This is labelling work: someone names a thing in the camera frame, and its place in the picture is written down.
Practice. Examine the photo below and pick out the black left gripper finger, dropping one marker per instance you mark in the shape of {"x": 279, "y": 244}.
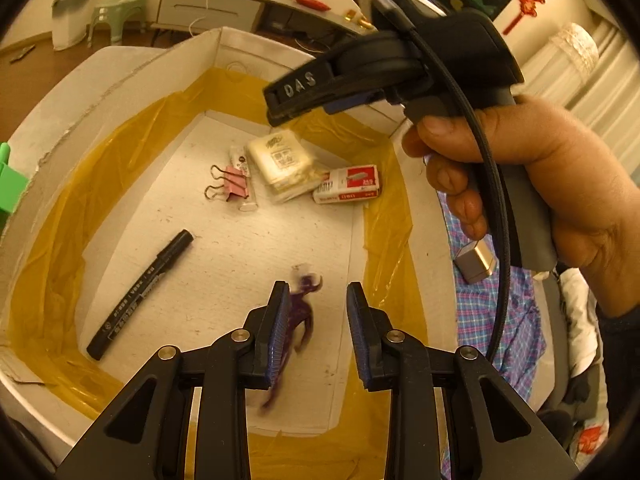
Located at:
{"x": 492, "y": 433}
{"x": 315, "y": 84}
{"x": 143, "y": 432}

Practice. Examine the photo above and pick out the gold tea packet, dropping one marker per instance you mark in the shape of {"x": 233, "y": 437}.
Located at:
{"x": 288, "y": 169}

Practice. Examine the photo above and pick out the purple action figure toy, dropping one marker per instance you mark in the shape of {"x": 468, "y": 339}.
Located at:
{"x": 300, "y": 324}

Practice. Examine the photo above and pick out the gold square tin box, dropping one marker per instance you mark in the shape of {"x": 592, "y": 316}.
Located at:
{"x": 475, "y": 261}

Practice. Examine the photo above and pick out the black permanent marker pen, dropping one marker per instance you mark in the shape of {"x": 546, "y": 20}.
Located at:
{"x": 124, "y": 309}

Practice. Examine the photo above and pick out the person's right hand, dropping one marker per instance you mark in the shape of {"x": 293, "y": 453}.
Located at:
{"x": 594, "y": 203}

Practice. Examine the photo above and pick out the gold ornaments on cabinet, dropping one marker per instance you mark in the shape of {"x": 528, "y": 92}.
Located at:
{"x": 356, "y": 18}

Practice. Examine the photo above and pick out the red dish on cabinet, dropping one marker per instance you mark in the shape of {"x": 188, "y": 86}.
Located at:
{"x": 316, "y": 5}

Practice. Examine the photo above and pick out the red staples box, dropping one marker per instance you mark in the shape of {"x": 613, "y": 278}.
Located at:
{"x": 349, "y": 184}

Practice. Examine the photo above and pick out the pink binder clip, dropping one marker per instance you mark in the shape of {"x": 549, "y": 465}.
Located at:
{"x": 229, "y": 183}

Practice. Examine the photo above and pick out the white standing air conditioner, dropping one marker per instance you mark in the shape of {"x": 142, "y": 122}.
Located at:
{"x": 561, "y": 67}

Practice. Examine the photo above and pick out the grey tv cabinet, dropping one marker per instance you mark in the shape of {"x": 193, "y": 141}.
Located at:
{"x": 280, "y": 19}

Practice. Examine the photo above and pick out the beige window curtain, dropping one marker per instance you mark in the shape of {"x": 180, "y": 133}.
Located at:
{"x": 609, "y": 103}

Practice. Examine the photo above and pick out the white cardboard storage box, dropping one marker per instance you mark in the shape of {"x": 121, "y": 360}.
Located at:
{"x": 117, "y": 157}

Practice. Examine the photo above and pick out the green plastic child chair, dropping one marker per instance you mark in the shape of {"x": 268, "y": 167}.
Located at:
{"x": 114, "y": 14}

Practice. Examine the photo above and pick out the white waste bin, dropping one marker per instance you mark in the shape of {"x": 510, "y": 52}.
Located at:
{"x": 69, "y": 23}

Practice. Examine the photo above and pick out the green plastic stand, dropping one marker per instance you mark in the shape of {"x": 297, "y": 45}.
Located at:
{"x": 12, "y": 185}

